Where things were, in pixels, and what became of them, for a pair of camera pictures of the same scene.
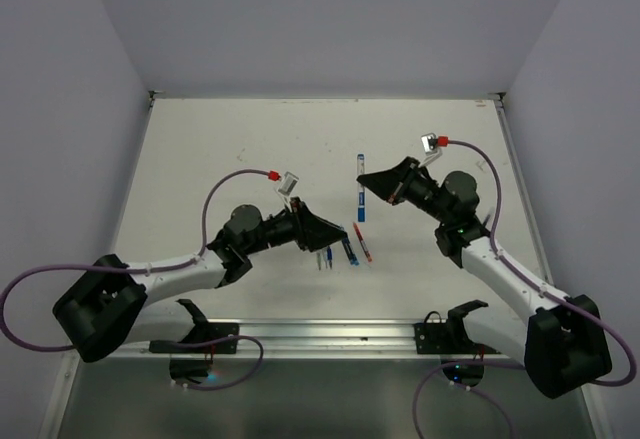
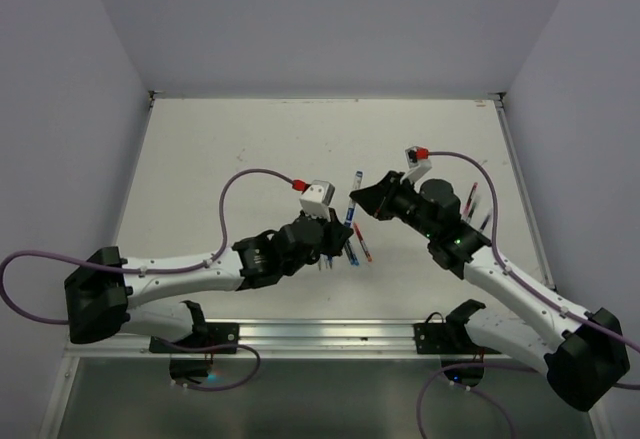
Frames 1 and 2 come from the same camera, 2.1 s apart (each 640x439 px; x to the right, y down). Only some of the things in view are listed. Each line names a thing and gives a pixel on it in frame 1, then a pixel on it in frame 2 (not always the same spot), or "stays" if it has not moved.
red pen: x=368 y=255 stays
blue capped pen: x=361 y=189 to x=357 y=184
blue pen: x=352 y=254 stays
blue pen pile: x=345 y=246 stays
